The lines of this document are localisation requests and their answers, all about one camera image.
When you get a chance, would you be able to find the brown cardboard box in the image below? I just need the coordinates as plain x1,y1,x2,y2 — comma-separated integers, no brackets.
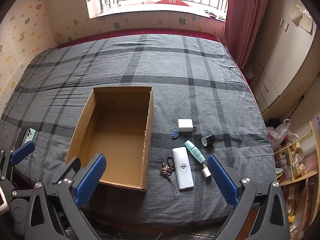
64,86,154,192

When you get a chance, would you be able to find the white plastic bag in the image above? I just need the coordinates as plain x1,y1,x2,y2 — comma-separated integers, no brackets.
266,119,299,150

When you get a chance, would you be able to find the white remote control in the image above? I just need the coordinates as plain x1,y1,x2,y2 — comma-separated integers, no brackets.
172,147,194,191

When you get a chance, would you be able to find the beige paper sheet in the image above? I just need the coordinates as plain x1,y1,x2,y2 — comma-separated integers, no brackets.
290,1,314,33

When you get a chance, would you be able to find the teal cosmetic bottle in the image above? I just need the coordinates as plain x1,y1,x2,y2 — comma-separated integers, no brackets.
184,140,206,164

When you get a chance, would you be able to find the beige wardrobe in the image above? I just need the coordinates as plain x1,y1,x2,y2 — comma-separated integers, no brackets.
250,0,320,113

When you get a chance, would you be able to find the teal smartphone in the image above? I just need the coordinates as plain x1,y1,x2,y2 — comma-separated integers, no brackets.
21,128,37,146

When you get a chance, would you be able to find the red bed cover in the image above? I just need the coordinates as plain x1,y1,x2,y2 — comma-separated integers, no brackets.
56,28,223,48

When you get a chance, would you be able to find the small white charger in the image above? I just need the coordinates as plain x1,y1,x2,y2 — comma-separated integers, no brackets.
201,163,212,179

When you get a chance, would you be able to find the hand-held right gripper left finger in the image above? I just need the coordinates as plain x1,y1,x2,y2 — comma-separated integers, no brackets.
24,154,107,240

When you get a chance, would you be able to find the red round basin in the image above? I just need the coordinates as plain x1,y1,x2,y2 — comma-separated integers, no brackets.
155,0,190,5

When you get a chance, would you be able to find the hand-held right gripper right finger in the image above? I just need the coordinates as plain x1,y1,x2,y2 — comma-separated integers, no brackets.
207,154,292,240

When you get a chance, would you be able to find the grey plaid bed sheet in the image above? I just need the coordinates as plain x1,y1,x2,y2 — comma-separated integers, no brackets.
0,34,275,230

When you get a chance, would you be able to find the large white charger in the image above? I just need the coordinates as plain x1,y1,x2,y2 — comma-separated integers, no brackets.
177,119,196,133

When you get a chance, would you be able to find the gold charm keychain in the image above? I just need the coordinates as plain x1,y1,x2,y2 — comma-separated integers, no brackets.
160,156,178,193

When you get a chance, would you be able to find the black cylindrical jar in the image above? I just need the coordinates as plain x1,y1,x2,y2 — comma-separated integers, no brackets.
201,134,215,147

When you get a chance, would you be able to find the clear snack bag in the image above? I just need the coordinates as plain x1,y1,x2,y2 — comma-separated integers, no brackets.
291,142,307,177

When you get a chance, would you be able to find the wooden shelf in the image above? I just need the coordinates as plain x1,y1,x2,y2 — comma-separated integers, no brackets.
274,116,320,240

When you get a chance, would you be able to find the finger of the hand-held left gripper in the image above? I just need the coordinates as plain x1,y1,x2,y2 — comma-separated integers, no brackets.
0,141,35,180
51,157,81,188

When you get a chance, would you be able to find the red curtain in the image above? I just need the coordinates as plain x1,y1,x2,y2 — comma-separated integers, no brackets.
222,0,272,69

